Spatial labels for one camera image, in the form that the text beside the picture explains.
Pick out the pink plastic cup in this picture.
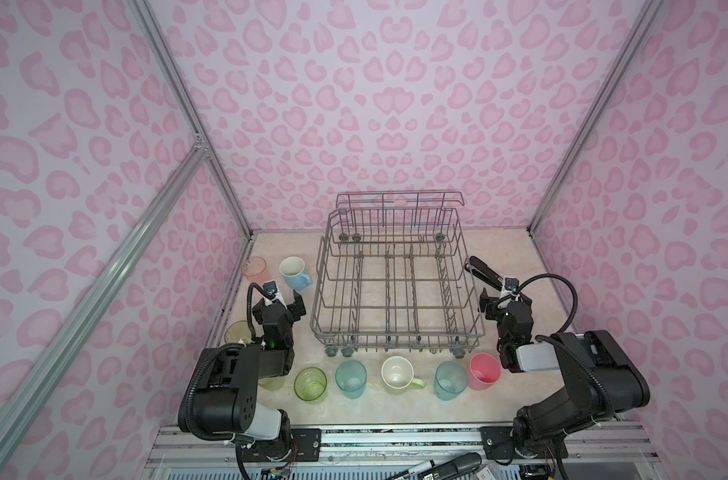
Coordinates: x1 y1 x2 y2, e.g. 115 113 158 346
468 353 502 391

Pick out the teal textured plastic cup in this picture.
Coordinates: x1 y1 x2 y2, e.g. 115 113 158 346
434 361 468 401

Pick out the cream green-handled mug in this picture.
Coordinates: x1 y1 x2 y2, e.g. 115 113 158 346
380 356 426 395

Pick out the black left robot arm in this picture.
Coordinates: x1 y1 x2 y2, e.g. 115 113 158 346
177 281 306 461

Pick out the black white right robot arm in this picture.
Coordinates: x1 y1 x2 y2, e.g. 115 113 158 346
468 266 651 465

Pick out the pale green cup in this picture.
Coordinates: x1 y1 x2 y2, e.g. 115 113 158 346
223 320 253 345

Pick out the transparent pink cup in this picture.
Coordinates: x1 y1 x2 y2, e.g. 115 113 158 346
240 256 272 286

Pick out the light green textured cup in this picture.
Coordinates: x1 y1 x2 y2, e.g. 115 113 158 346
258 376 287 391

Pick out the black stapler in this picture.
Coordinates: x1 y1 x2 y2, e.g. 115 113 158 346
464 256 504 291

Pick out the green transparent glass cup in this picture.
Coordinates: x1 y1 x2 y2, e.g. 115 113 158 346
293 367 328 402

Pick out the black marker pen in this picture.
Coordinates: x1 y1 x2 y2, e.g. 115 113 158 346
387 452 482 480

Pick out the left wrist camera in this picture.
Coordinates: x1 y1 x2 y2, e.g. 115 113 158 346
262 280 280 303

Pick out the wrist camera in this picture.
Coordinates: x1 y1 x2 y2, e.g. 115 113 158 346
501 277 520 295
262 280 280 303

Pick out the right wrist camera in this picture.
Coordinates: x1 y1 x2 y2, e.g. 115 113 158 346
501 277 520 295

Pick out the blue handled white mug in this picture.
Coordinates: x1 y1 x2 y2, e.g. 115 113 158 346
279 256 313 291

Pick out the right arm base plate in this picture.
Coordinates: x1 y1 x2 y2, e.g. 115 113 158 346
479 426 555 466

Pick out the grey wire dish rack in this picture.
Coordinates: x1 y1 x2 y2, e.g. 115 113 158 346
310 190 485 359

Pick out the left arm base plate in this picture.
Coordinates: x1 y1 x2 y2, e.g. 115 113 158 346
235 427 322 463

